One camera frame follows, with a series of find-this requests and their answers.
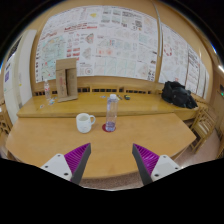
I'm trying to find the small red-labelled clear bottle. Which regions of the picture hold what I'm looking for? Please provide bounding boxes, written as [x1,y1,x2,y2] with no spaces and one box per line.
[43,79,52,103]

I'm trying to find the clear white-capped water bottle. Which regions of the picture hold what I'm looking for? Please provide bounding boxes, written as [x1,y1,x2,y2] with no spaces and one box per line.
[105,93,120,133]

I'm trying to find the brown cardboard box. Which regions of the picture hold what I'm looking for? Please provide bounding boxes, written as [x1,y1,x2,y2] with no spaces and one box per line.
[55,57,79,103]

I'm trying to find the row of wooden chairs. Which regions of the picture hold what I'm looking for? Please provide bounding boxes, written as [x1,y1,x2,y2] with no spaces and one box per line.
[33,85,164,96]

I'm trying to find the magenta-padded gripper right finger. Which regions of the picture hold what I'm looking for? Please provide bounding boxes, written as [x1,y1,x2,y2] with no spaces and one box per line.
[131,143,183,186]

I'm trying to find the white ceramic mug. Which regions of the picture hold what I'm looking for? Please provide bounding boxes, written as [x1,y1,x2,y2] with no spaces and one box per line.
[75,112,97,134]

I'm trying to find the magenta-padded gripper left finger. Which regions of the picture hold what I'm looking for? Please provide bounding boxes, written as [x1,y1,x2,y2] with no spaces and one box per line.
[40,142,93,186]

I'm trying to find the wooden chairs group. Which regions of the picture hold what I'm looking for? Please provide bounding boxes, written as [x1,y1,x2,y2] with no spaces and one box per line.
[0,98,14,136]
[188,104,224,160]

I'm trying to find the black bag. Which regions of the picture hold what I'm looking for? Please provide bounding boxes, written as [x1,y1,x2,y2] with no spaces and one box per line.
[161,80,199,110]

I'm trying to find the large wall poster sheet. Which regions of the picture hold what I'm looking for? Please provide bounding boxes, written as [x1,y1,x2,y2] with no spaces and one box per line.
[34,4,159,84]

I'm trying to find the white standing air conditioner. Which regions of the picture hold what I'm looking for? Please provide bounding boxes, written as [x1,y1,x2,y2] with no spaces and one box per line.
[2,29,38,116]

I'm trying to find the narrow wall poster sheet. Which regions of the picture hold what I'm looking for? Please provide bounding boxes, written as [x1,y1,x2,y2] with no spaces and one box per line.
[159,23,210,98]

